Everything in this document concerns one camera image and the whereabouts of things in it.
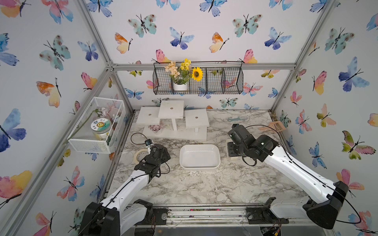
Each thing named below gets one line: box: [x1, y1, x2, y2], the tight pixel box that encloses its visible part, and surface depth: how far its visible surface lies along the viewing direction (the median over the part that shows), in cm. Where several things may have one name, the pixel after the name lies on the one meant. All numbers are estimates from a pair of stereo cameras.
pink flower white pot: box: [148, 124, 161, 133], surface depth 100 cm
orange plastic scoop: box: [257, 120, 287, 132], surface depth 113 cm
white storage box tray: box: [179, 144, 221, 170], surface depth 94 cm
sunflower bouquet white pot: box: [164, 58, 204, 91], surface depth 85 cm
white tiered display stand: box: [135, 100, 210, 141], surface depth 101 cm
